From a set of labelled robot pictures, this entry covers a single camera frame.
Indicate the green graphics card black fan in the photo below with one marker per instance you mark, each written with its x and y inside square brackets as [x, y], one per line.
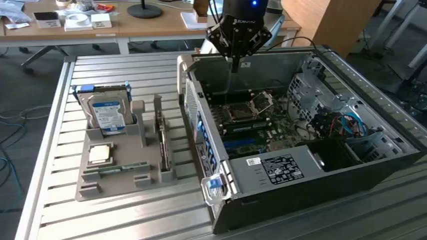
[162, 150]

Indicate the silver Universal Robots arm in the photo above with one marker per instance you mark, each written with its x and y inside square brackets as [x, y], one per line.
[277, 30]

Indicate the grey parts rack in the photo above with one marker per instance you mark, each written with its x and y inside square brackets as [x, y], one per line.
[126, 150]

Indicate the beige tape roll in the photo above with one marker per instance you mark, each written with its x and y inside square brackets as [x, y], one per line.
[62, 3]

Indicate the flat white box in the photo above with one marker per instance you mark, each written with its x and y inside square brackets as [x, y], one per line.
[77, 26]

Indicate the black round lamp base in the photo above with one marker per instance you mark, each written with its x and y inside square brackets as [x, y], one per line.
[144, 11]

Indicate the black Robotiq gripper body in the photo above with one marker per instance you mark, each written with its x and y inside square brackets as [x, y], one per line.
[241, 22]

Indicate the perforated metal drive cage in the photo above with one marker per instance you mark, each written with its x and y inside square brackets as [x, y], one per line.
[306, 95]

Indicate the wooden office desk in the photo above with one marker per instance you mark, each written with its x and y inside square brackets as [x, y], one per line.
[156, 27]
[33, 33]

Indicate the blue expansion slot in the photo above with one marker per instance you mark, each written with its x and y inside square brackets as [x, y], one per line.
[241, 143]

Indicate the brown cardboard box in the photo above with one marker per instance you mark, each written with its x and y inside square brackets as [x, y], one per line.
[200, 8]

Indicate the blue card retention clip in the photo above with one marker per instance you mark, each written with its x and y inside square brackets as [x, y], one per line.
[209, 151]
[213, 164]
[205, 139]
[201, 128]

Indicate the orange small parts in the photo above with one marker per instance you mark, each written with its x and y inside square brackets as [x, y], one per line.
[105, 8]

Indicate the green motherboard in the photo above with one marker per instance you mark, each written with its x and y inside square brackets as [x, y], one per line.
[282, 130]

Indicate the metal socket cover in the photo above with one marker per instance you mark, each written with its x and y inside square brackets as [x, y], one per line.
[261, 102]

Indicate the grey power supply unit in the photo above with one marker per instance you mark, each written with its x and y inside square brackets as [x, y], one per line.
[249, 175]

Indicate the green RAM stick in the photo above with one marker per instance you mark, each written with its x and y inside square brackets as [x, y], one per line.
[246, 127]
[129, 166]

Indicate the white paper stack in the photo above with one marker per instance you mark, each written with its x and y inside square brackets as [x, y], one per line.
[190, 22]

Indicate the metal disk bay bracket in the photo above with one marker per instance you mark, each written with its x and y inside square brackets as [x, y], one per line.
[376, 147]

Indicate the white paper card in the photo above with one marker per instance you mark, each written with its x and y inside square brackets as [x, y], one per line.
[16, 25]

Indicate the small white box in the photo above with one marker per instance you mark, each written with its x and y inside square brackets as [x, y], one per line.
[100, 21]

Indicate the white tape roll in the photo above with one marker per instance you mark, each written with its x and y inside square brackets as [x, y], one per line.
[76, 17]

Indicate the bag of dark parts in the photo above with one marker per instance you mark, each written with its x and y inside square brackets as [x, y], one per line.
[86, 5]

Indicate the clear plastic bag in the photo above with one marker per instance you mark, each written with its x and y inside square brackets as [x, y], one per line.
[13, 11]

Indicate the CPU socket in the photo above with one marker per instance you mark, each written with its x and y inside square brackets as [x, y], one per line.
[240, 112]

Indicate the white box with black top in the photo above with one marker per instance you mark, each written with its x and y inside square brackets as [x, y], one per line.
[46, 17]

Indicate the hard disk in blue caddy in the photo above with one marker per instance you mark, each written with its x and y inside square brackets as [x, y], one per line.
[106, 112]

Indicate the blue case release latch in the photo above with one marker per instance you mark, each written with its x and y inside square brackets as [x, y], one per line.
[214, 182]

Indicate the black open PC case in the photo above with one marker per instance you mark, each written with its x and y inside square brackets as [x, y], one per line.
[300, 200]

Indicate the silver CPU chip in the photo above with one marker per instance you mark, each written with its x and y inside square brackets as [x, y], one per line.
[98, 153]

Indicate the white desk frame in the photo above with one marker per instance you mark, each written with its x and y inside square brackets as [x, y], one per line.
[417, 56]

